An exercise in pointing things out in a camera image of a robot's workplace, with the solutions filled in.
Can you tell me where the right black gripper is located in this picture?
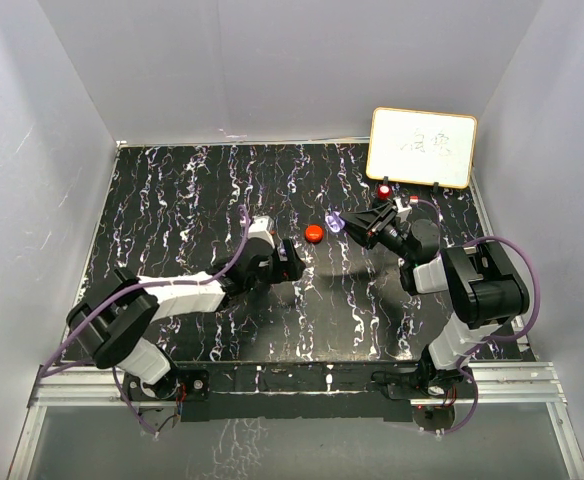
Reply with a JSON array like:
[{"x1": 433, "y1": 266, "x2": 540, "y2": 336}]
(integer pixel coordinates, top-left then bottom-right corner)
[{"x1": 338, "y1": 203, "x2": 415, "y2": 262}]

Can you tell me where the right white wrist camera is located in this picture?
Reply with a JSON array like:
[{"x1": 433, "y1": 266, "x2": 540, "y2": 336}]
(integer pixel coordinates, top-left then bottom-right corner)
[{"x1": 393, "y1": 197, "x2": 418, "y2": 222}]

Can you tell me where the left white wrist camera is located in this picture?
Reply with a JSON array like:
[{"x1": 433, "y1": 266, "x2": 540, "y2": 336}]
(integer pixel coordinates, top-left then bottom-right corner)
[{"x1": 248, "y1": 215, "x2": 275, "y2": 247}]

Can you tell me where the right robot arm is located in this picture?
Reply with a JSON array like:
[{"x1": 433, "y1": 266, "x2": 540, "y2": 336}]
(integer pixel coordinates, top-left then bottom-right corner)
[{"x1": 340, "y1": 203, "x2": 530, "y2": 397}]

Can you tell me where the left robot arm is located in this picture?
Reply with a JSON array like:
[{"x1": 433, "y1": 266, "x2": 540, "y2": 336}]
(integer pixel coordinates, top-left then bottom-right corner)
[{"x1": 66, "y1": 238, "x2": 306, "y2": 399}]

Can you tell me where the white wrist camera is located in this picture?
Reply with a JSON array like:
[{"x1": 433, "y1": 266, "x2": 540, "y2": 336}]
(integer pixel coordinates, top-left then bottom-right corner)
[
  {"x1": 393, "y1": 197, "x2": 418, "y2": 222},
  {"x1": 248, "y1": 215, "x2": 275, "y2": 247}
]

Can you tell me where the aluminium frame rail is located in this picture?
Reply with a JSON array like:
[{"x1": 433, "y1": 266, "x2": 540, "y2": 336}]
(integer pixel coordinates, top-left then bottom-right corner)
[{"x1": 8, "y1": 361, "x2": 584, "y2": 479}]

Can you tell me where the red emergency stop button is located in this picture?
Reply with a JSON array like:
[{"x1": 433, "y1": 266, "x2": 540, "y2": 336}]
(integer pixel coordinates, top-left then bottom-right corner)
[{"x1": 373, "y1": 184, "x2": 392, "y2": 208}]

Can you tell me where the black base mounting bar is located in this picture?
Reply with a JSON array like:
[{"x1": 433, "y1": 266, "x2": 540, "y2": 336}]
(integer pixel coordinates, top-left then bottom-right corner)
[{"x1": 177, "y1": 361, "x2": 425, "y2": 422}]

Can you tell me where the purple earbud charging case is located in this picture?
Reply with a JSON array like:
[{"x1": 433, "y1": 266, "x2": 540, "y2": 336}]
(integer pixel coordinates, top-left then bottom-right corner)
[{"x1": 325, "y1": 211, "x2": 345, "y2": 233}]

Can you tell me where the red round disc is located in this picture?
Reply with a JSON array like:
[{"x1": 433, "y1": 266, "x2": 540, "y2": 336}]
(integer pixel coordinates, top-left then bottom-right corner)
[{"x1": 304, "y1": 224, "x2": 324, "y2": 244}]

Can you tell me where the white board with frame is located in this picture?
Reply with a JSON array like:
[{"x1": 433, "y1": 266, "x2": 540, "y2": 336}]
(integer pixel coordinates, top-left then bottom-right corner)
[{"x1": 366, "y1": 107, "x2": 478, "y2": 189}]

